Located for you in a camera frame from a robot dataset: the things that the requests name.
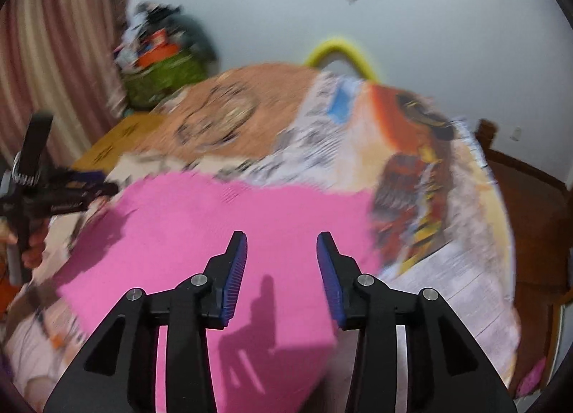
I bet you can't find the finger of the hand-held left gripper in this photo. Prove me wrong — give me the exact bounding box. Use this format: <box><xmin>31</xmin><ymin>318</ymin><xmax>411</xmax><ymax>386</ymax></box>
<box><xmin>67</xmin><ymin>181</ymin><xmax>120</xmax><ymax>207</ymax></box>
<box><xmin>47</xmin><ymin>166</ymin><xmax>111</xmax><ymax>186</ymax></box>

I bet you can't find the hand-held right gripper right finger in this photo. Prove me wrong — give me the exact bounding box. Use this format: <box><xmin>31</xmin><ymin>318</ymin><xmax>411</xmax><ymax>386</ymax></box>
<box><xmin>316</xmin><ymin>232</ymin><xmax>517</xmax><ymax>413</ymax></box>

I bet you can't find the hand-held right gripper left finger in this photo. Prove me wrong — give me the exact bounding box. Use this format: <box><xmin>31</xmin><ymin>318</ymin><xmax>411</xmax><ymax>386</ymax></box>
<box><xmin>42</xmin><ymin>230</ymin><xmax>248</xmax><ymax>413</ymax></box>

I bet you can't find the pink buttoned cardigan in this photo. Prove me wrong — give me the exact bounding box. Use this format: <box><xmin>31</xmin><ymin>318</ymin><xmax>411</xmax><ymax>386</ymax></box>
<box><xmin>54</xmin><ymin>171</ymin><xmax>382</xmax><ymax>413</ymax></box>

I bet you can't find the person's left hand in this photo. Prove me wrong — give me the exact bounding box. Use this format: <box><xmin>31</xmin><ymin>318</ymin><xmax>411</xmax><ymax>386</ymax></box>
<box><xmin>2</xmin><ymin>220</ymin><xmax>49</xmax><ymax>271</ymax></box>

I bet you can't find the yellow bamboo seat mat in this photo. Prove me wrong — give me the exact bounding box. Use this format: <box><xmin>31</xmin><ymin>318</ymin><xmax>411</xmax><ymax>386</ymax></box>
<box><xmin>71</xmin><ymin>144</ymin><xmax>118</xmax><ymax>173</ymax></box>
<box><xmin>100</xmin><ymin>112</ymin><xmax>167</xmax><ymax>155</ymax></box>

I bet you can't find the printed bed blanket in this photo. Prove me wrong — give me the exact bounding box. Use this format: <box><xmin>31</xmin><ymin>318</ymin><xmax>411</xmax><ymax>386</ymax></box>
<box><xmin>0</xmin><ymin>68</ymin><xmax>523</xmax><ymax>413</ymax></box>

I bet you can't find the green fabric storage bag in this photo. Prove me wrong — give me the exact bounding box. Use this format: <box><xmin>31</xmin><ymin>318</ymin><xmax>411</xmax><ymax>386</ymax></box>
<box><xmin>120</xmin><ymin>53</ymin><xmax>212</xmax><ymax>112</ymax></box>

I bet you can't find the striped pink curtain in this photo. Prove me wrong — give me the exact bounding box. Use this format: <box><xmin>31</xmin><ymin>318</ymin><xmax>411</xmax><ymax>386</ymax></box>
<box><xmin>0</xmin><ymin>0</ymin><xmax>136</xmax><ymax>164</ymax></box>

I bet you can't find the orange box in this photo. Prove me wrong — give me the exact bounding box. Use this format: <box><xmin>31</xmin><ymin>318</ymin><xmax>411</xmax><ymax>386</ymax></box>
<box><xmin>133</xmin><ymin>43</ymin><xmax>180</xmax><ymax>70</ymax></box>

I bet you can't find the grey plush toy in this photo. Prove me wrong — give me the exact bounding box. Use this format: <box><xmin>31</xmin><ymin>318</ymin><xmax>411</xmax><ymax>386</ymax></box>
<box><xmin>174</xmin><ymin>15</ymin><xmax>221</xmax><ymax>65</ymax></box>

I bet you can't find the orange bear blanket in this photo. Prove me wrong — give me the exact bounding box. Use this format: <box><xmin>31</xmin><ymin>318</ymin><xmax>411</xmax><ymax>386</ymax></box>
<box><xmin>152</xmin><ymin>63</ymin><xmax>324</xmax><ymax>173</ymax></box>

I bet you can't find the pink cloth item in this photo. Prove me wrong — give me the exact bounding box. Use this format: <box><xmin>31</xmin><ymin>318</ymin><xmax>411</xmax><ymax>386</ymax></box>
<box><xmin>514</xmin><ymin>356</ymin><xmax>548</xmax><ymax>398</ymax></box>

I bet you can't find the yellow foam tube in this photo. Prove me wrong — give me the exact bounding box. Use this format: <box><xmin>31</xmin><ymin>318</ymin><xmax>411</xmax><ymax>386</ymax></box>
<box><xmin>304</xmin><ymin>36</ymin><xmax>382</xmax><ymax>83</ymax></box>

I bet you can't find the wooden bed post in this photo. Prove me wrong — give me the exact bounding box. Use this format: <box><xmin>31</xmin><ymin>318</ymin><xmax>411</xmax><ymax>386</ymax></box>
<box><xmin>474</xmin><ymin>118</ymin><xmax>499</xmax><ymax>151</ymax></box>

